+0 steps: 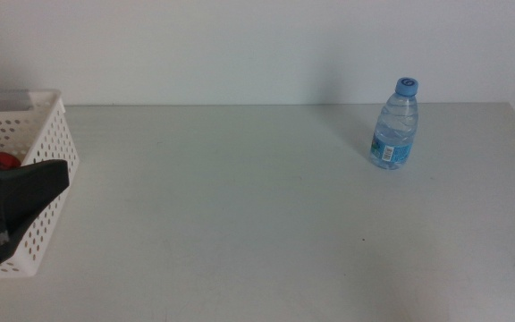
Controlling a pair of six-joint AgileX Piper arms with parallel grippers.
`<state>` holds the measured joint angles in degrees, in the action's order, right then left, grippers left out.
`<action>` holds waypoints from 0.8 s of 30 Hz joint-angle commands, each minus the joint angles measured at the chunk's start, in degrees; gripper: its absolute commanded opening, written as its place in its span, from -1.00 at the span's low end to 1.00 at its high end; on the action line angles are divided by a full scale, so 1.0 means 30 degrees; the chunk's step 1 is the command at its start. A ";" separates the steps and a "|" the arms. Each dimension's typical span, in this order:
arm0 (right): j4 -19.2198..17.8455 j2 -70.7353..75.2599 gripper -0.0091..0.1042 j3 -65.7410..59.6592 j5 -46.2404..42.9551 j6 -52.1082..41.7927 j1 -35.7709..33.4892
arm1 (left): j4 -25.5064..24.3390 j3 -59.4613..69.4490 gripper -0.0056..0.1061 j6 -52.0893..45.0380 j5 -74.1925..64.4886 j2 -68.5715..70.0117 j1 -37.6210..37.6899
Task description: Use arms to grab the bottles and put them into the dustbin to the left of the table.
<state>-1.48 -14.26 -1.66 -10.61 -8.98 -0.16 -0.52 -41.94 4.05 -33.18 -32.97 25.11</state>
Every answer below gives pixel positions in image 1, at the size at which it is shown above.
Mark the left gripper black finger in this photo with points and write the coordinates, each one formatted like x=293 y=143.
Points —
x=25 y=192

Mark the red cola can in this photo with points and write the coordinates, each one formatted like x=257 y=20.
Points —
x=2 y=162

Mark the clear water bottle blue cap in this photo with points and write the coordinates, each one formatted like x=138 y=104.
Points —
x=394 y=129

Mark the white perforated plastic basket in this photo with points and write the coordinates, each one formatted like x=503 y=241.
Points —
x=47 y=129

